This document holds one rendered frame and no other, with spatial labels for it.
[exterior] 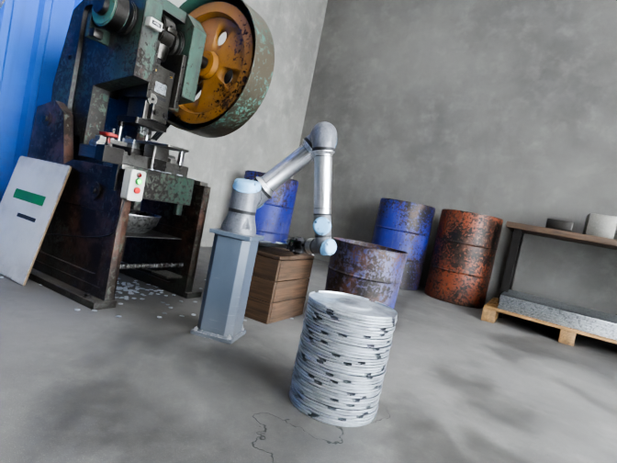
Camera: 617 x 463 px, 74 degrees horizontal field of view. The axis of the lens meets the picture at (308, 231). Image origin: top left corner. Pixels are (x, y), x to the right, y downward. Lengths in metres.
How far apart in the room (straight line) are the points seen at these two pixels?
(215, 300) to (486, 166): 3.67
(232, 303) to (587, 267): 3.70
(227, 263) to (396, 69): 4.11
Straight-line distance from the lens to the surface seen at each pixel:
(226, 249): 1.74
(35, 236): 2.35
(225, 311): 1.77
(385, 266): 2.14
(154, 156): 2.23
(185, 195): 2.30
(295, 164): 1.88
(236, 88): 2.47
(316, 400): 1.32
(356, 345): 1.26
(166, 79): 2.39
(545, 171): 4.81
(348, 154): 5.33
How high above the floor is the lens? 0.61
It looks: 3 degrees down
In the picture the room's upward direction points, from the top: 11 degrees clockwise
